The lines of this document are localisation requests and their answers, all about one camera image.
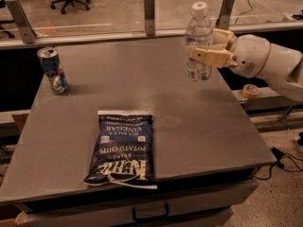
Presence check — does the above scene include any left metal glass bracket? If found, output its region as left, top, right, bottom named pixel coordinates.
left=6, top=0, right=37, bottom=44

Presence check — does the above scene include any blue potato chips bag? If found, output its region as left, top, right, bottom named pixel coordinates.
left=83, top=110, right=157, bottom=189

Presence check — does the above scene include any right metal glass bracket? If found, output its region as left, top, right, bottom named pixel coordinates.
left=216, top=0, right=235, bottom=29

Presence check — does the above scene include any blue energy drink can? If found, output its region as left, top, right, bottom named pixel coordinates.
left=37, top=47, right=69, bottom=95

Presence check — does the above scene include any black floor cable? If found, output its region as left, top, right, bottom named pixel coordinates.
left=254, top=147, right=303, bottom=181

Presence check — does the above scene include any metal glass rail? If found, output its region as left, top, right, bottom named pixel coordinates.
left=0, top=21, right=303, bottom=50

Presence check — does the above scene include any black drawer handle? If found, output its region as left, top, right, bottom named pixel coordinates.
left=132, top=203, right=169, bottom=222

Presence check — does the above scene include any middle metal glass bracket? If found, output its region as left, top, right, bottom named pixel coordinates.
left=144, top=0, right=155, bottom=36

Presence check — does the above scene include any clear plastic water bottle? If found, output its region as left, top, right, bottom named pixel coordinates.
left=185, top=2, right=213, bottom=81

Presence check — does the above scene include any metal glass bracket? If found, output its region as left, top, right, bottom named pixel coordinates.
left=6, top=0, right=37, bottom=44
left=144, top=0, right=155, bottom=36
left=216, top=0, right=235, bottom=29

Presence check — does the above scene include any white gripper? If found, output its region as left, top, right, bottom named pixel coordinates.
left=186, top=28, right=271, bottom=79

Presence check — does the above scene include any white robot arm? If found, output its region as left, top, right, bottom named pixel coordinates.
left=187, top=28, right=303, bottom=102

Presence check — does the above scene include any grey table drawer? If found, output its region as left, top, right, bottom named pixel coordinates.
left=15, top=179, right=258, bottom=227

